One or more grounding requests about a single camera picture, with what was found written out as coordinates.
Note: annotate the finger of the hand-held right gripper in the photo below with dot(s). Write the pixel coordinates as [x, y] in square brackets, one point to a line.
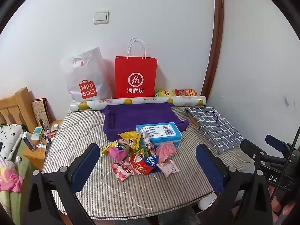
[248, 148]
[275, 142]

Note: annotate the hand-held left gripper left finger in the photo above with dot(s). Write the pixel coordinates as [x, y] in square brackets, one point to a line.
[85, 166]

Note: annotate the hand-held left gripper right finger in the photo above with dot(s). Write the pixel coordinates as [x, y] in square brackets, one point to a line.
[208, 168]

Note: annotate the pink packet with blue print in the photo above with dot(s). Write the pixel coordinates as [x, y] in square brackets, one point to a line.
[116, 151]

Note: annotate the pink white snack packet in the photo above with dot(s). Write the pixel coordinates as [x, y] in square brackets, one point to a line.
[121, 172]

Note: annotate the pink sachet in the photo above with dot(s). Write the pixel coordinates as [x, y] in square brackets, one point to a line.
[168, 168]

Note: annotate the pink packet with silver band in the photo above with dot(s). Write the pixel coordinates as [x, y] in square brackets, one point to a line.
[165, 151]

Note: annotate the yellow snack packet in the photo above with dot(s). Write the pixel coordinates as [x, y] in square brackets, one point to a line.
[130, 138]

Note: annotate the red snack packet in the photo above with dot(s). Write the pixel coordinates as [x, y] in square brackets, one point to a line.
[140, 167]

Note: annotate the blue snack packet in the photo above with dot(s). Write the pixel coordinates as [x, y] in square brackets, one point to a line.
[150, 161]

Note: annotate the blue tissue pack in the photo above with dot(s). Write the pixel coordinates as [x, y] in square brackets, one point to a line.
[161, 131]

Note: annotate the white red candy packet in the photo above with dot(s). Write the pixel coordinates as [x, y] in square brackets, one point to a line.
[146, 141]

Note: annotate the white round object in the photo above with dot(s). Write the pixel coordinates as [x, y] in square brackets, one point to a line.
[207, 201]

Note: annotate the grey checked cloth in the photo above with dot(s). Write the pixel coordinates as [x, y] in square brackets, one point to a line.
[215, 129]

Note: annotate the small white cup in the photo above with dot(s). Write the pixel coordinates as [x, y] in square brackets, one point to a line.
[55, 126]

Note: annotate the wooden nightstand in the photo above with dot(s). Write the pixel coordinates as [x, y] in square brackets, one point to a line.
[35, 155]

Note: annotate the white teal box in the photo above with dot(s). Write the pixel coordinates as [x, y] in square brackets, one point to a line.
[37, 133]

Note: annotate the dark blue box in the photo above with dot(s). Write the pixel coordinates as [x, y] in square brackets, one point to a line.
[28, 141]

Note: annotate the green bed sheet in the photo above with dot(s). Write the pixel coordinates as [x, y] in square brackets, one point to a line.
[22, 167]

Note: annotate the purple towel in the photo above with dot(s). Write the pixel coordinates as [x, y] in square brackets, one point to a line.
[131, 117]

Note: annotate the brown patterned box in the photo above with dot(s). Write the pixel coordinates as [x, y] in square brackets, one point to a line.
[41, 111]

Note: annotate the fruit printed paper roll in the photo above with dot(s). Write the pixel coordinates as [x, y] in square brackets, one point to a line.
[187, 100]

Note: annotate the pink cloth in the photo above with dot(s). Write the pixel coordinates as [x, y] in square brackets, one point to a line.
[9, 178]

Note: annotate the red chip bag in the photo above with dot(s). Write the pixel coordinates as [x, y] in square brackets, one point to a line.
[186, 92]

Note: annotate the white dotted pillow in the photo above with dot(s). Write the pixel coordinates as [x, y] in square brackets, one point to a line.
[9, 140]

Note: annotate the yellow chip bag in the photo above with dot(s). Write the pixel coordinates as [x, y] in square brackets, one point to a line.
[165, 93]

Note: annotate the white plastic shopping bag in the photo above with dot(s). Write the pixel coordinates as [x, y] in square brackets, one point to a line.
[93, 75]

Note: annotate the wooden headboard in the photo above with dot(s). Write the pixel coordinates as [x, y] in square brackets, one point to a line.
[16, 105]

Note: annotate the red paper bag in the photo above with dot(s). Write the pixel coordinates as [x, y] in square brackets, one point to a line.
[136, 70]

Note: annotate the brown wooden door frame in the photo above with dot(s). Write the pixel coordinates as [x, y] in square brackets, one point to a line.
[216, 39]

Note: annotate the white light switch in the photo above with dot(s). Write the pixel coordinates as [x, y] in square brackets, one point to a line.
[101, 17]

